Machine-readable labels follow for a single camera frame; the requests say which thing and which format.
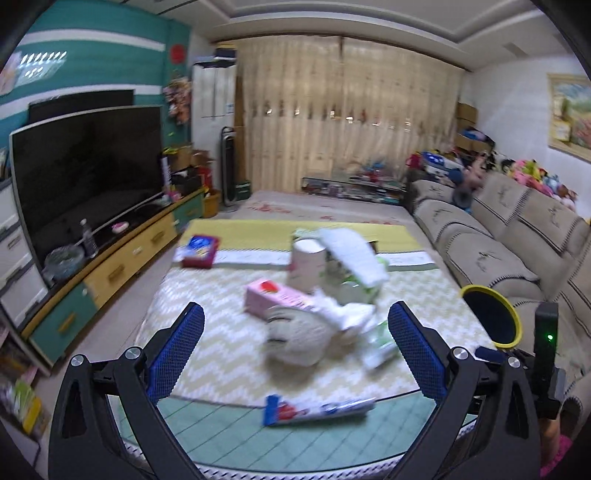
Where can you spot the white standing air conditioner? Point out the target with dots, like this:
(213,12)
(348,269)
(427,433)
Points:
(212,106)

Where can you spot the pile of toys and clothes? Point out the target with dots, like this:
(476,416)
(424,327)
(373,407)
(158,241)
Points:
(443,164)

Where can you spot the small pink dish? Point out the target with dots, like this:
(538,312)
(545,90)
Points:
(120,226)

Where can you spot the tower fan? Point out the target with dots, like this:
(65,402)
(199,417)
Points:
(228,166)

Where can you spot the toothpaste tube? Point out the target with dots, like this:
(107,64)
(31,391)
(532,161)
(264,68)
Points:
(318,410)

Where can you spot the clear plastic bottle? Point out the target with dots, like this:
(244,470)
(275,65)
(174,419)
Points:
(88,242)

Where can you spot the framed wall picture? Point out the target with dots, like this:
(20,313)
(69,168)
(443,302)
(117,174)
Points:
(572,115)

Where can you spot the white drawer unit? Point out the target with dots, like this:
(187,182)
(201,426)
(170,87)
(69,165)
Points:
(18,277)

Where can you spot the black television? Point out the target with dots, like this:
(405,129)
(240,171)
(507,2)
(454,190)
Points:
(83,175)

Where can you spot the red and blue box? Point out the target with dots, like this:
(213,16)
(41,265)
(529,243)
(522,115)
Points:
(198,251)

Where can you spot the stack of books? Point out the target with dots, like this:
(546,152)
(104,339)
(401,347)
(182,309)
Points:
(23,392)

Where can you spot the glass ashtray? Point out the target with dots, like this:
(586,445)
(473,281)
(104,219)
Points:
(64,263)

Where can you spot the low glass table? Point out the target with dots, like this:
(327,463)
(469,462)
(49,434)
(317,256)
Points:
(351,187)

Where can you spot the yellow bucket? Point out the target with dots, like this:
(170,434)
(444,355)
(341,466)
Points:
(212,205)

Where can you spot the pink drink carton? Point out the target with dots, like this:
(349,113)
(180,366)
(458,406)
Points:
(277,295)

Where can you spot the yellow blanket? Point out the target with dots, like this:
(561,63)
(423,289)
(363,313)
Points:
(258,235)

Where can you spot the green quilted mat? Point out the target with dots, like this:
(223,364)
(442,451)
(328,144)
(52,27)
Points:
(231,438)

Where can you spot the red round wall sticker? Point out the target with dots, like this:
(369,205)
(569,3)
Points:
(177,53)

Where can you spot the stacked cardboard boxes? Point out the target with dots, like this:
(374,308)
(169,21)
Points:
(466,124)

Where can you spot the yellow-rimmed dark blue bin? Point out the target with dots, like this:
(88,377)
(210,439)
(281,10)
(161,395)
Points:
(489,318)

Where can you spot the crumpled white tissue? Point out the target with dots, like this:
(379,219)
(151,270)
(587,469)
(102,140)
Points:
(351,316)

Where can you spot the brown box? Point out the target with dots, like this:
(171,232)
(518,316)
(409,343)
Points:
(374,246)

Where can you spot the black wall-mounted panel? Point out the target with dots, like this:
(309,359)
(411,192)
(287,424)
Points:
(78,104)

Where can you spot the open cardboard boxes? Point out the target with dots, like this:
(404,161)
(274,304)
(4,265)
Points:
(184,161)

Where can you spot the pile of plush toys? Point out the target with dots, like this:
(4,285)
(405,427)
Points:
(540,177)

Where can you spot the yellow and green television cabinet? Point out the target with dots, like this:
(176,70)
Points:
(134,254)

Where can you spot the artificial flower decoration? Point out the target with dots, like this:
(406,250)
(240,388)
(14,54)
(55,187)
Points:
(178,99)

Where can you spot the green and white packet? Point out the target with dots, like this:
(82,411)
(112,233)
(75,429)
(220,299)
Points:
(381,346)

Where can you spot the beige curtain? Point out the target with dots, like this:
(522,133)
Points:
(346,115)

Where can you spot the person's right forearm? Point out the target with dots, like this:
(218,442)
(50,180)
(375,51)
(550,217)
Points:
(556,447)

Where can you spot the zigzag patterned mat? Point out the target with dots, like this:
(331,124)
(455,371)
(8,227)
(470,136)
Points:
(221,332)

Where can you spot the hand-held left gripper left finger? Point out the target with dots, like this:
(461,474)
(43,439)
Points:
(178,350)

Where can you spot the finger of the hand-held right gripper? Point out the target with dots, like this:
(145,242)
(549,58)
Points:
(489,354)

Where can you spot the beige sofa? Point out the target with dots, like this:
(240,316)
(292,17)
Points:
(498,240)

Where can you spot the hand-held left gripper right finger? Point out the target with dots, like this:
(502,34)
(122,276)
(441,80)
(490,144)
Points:
(415,355)

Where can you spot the green and white tissue roll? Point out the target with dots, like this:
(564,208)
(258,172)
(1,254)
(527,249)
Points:
(355,258)

